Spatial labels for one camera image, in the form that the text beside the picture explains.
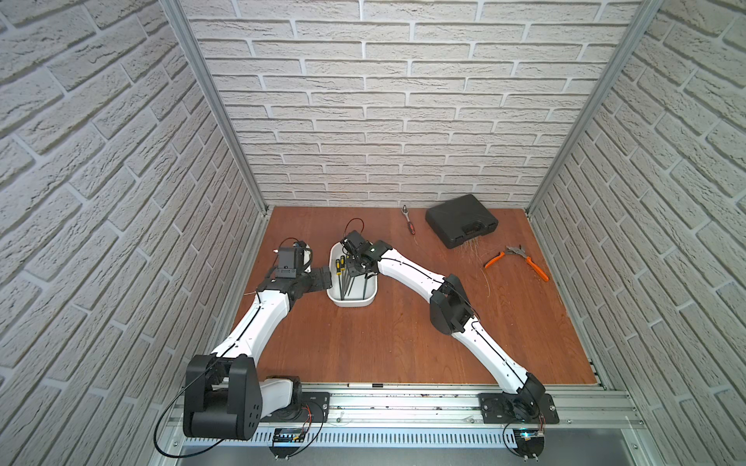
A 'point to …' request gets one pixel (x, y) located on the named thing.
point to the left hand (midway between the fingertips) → (319, 270)
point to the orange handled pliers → (519, 250)
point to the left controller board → (286, 441)
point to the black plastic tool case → (461, 219)
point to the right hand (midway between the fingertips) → (359, 265)
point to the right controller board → (528, 443)
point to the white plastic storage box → (351, 291)
